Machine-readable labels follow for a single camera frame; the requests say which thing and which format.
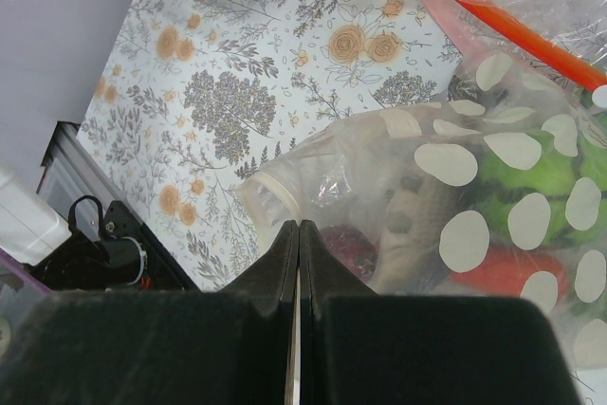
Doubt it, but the orange carrot toy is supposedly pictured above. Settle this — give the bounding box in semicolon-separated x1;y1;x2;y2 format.
448;246;569;312

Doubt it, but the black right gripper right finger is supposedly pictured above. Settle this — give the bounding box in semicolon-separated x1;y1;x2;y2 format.
299;221;579;404

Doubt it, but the dotted zip top bag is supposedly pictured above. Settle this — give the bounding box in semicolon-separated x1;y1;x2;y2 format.
237;50;606;370

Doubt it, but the green watermelon ball toy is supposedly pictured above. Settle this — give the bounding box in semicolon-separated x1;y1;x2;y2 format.
471;131;606;248

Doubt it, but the floral tablecloth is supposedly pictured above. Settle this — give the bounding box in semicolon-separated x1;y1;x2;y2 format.
78;0;460;290

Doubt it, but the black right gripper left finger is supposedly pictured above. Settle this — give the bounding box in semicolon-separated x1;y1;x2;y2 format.
1;221;299;404

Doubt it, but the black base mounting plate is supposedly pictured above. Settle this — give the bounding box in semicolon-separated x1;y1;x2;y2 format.
24;195;198;291

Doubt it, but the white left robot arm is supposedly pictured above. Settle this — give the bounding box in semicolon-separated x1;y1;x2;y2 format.
1;166;71;266

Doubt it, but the dark purple plum toy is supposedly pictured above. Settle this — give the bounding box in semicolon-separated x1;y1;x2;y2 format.
320;225;377;282

